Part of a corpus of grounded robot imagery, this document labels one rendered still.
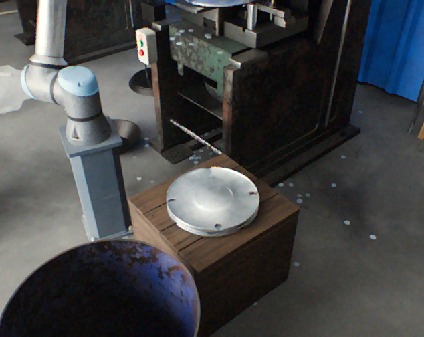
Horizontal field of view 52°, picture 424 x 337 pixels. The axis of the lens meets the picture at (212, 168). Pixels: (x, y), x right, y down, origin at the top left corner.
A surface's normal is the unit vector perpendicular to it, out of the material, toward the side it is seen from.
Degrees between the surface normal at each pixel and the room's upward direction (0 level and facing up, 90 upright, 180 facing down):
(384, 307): 0
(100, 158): 90
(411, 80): 90
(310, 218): 0
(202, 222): 0
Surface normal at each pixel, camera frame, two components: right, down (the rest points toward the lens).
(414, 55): -0.76, 0.40
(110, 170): 0.43, 0.56
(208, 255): 0.00, -0.79
